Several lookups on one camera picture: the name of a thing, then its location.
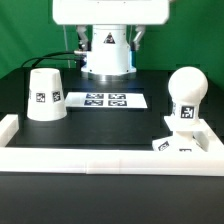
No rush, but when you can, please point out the white marker sheet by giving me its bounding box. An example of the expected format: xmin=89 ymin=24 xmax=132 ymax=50
xmin=65 ymin=92 xmax=147 ymax=109

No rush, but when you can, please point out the white lamp shade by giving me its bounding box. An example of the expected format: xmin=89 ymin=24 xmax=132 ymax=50
xmin=27 ymin=68 xmax=67 ymax=121

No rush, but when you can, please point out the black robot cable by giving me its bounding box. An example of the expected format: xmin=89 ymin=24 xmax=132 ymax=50
xmin=20 ymin=0 xmax=88 ymax=69

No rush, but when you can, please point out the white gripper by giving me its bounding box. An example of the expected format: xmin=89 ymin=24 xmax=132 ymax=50
xmin=52 ymin=0 xmax=170 ymax=51

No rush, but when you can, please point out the white U-shaped fence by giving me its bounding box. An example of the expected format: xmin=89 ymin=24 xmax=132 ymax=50
xmin=0 ymin=114 xmax=224 ymax=176

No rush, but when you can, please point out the white lamp bulb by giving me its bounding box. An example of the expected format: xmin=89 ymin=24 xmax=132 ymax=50
xmin=168 ymin=66 xmax=208 ymax=125

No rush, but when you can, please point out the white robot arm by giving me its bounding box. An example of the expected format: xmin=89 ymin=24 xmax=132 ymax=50
xmin=52 ymin=0 xmax=170 ymax=81

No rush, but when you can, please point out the white lamp base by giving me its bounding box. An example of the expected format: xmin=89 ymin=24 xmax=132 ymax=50
xmin=152 ymin=116 xmax=209 ymax=152

